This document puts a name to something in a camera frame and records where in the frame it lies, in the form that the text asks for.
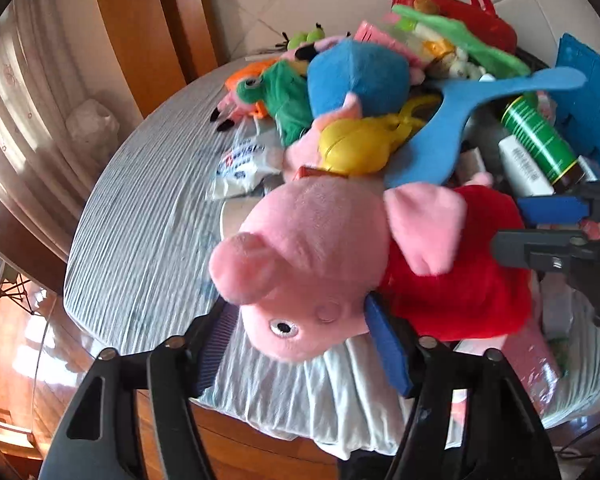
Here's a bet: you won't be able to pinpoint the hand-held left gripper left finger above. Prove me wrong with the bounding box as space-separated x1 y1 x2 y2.
39 300 241 480

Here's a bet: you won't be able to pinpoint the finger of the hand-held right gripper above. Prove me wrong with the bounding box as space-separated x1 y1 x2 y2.
517 180 600 226
490 229 600 328

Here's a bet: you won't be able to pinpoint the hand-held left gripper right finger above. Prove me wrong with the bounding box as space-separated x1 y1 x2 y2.
364 292 563 480

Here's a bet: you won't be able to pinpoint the pink pig plush red dress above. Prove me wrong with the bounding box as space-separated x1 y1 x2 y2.
209 172 533 363

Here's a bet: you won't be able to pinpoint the wooden desktop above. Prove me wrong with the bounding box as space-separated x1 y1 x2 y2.
32 285 600 480

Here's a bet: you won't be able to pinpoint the green label brown bottle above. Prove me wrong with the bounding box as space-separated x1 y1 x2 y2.
500 94 586 193

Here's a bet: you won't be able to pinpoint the pink plastic packet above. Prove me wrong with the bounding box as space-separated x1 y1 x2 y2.
500 320 563 406

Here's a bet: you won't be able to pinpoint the blue plastic crate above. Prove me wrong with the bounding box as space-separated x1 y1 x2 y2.
555 32 600 181

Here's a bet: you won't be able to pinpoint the blue flocked hanger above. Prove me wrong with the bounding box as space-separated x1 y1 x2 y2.
384 66 588 191

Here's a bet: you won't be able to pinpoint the grey striped tablecloth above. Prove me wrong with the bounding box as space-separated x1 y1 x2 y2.
62 55 600 461

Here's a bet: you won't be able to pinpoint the green fabric piece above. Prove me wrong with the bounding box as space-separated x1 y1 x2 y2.
392 4 531 78

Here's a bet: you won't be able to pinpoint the white plush toy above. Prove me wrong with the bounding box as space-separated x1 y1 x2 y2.
430 47 486 81

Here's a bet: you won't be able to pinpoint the white tissue packet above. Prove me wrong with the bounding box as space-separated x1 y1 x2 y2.
205 137 286 201

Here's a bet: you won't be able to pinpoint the red hard case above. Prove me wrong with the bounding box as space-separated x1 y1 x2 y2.
391 0 518 53

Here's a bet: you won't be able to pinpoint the yellow snowball clip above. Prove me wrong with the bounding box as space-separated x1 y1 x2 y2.
319 95 441 177

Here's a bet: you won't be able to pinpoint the black metal rack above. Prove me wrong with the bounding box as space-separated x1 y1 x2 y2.
0 252 36 316

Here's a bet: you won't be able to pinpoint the pink plush toy black feet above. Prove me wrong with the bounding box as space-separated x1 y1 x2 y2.
209 91 253 135

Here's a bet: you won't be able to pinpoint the pink pig plush blue body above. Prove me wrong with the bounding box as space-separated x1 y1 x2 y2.
282 37 426 183

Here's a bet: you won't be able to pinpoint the pink box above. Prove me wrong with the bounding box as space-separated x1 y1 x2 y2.
355 21 421 61

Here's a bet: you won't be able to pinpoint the white plastic bag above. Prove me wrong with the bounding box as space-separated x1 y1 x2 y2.
65 99 121 148

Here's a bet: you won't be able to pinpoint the green frog plush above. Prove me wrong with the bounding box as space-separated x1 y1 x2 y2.
235 60 316 148

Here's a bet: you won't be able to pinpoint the green bird plush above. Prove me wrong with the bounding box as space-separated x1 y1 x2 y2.
280 22 341 51

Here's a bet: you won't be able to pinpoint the beige curtain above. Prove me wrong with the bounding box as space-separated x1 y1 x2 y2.
0 0 131 261

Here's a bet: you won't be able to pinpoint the wooden door frame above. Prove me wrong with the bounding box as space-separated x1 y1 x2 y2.
87 0 218 116

